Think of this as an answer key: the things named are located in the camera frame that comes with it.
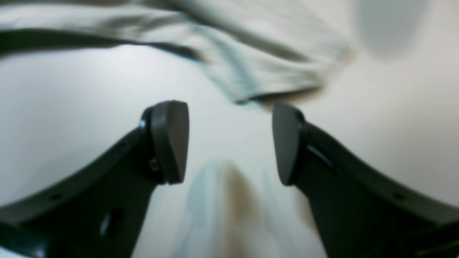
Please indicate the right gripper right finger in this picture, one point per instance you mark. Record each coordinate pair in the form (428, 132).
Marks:
(358, 211)

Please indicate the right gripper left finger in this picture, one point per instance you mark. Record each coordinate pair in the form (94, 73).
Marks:
(99, 211)

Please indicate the light grey t-shirt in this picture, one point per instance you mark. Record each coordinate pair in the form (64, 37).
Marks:
(250, 48)

